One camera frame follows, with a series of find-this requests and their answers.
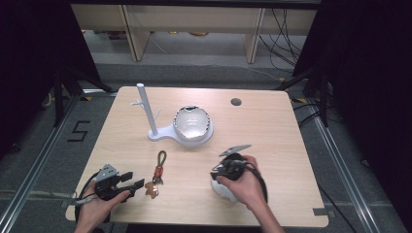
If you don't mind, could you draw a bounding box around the white jewellery tree stand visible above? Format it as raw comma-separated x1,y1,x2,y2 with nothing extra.
130,83,216,149

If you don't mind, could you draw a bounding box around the brown strap with buckle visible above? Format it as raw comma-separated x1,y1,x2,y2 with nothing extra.
144,150,168,200

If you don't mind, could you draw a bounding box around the person's left hand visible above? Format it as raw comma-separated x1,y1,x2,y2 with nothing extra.
75,182,132,227

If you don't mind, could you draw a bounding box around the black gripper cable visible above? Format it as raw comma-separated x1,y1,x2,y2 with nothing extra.
244,161,269,205
73,169,102,224

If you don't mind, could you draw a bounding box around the silvery shell-shaped dish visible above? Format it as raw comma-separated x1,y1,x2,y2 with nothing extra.
172,105,212,143

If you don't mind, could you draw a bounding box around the bundle of black cables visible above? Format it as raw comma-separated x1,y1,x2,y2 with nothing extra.
257,9,309,74

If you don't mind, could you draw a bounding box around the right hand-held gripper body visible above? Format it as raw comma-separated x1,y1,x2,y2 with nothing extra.
210,144,258,183

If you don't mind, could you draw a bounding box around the grey tape strip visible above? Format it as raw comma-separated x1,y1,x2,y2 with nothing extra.
312,208,336,218

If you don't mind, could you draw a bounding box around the black floor cable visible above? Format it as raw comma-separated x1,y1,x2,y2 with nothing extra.
315,183,353,233

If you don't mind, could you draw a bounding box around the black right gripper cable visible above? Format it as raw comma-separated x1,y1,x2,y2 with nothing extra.
244,161,269,205

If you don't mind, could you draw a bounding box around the black curtain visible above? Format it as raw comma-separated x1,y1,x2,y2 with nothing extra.
0,0,103,159
292,0,412,224

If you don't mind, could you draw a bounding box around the grey cable plug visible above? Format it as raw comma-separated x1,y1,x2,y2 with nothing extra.
70,197,98,207

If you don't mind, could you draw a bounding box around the black metal stand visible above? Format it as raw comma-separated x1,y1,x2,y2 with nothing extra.
52,64,119,128
275,62,330,128

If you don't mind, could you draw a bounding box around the person's right hand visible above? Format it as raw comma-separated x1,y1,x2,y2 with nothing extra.
216,154,268,212

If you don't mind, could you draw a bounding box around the aluminium floor rail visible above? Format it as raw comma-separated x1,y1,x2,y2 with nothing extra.
310,108,385,233
0,92,83,233

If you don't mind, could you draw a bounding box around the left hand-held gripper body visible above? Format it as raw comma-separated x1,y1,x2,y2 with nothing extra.
93,163,131,202

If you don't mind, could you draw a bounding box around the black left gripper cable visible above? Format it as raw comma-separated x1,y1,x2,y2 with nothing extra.
73,169,102,224

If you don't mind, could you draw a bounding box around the white rounded object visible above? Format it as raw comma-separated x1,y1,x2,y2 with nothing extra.
210,179,239,204

